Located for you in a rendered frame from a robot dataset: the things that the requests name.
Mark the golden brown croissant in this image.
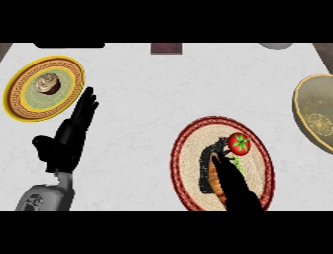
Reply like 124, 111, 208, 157
208, 151, 229, 206

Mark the olive gold-rimmed bowl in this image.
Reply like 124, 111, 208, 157
292, 73, 333, 162

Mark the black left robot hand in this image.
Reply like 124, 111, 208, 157
31, 86, 100, 174

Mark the yellow patterned plate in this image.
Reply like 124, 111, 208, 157
3, 55, 85, 123

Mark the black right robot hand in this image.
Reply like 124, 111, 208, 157
209, 154, 264, 212

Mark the round woven red-rimmed placemat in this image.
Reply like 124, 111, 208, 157
170, 115, 276, 212

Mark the grey round object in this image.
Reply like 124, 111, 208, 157
257, 42, 294, 51

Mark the chocolate cupcake with cream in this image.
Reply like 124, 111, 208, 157
32, 72, 63, 96

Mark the red tomato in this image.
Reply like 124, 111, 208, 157
227, 132, 251, 157

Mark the dark maroon box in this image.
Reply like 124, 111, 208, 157
149, 42, 184, 56

